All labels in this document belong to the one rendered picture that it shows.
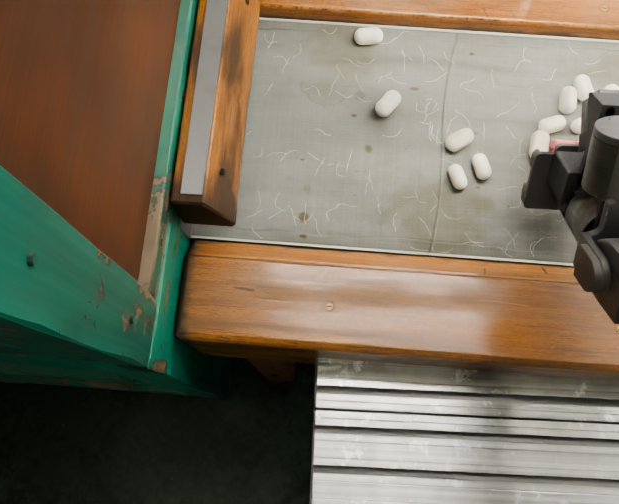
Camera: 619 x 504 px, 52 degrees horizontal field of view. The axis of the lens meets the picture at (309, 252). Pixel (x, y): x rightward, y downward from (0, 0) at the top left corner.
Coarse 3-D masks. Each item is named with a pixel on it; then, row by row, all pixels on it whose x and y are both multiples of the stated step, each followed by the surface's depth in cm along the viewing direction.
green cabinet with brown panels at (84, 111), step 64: (0, 0) 32; (64, 0) 39; (128, 0) 51; (192, 0) 67; (0, 64) 32; (64, 64) 40; (128, 64) 52; (0, 128) 33; (64, 128) 41; (128, 128) 53; (0, 192) 31; (64, 192) 41; (128, 192) 55; (0, 256) 31; (64, 256) 39; (128, 256) 56; (0, 320) 33; (64, 320) 40; (128, 320) 53
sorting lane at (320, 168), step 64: (256, 64) 80; (320, 64) 80; (384, 64) 80; (448, 64) 80; (512, 64) 80; (576, 64) 80; (256, 128) 78; (320, 128) 78; (384, 128) 78; (448, 128) 78; (512, 128) 78; (256, 192) 76; (320, 192) 76; (384, 192) 76; (448, 192) 76; (512, 192) 76; (448, 256) 73; (512, 256) 73
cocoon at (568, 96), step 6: (564, 90) 77; (570, 90) 77; (576, 90) 77; (564, 96) 77; (570, 96) 77; (576, 96) 77; (564, 102) 77; (570, 102) 76; (576, 102) 77; (564, 108) 77; (570, 108) 76
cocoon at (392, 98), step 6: (390, 90) 77; (384, 96) 77; (390, 96) 77; (396, 96) 77; (378, 102) 77; (384, 102) 76; (390, 102) 76; (396, 102) 77; (378, 108) 77; (384, 108) 76; (390, 108) 77; (378, 114) 77; (384, 114) 77
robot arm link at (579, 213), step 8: (584, 192) 61; (576, 200) 61; (584, 200) 60; (592, 200) 60; (600, 200) 57; (568, 208) 62; (576, 208) 61; (584, 208) 60; (592, 208) 59; (600, 208) 57; (568, 216) 62; (576, 216) 60; (584, 216) 59; (592, 216) 58; (600, 216) 57; (568, 224) 63; (576, 224) 60; (584, 224) 59; (592, 224) 58; (576, 232) 60; (576, 240) 61
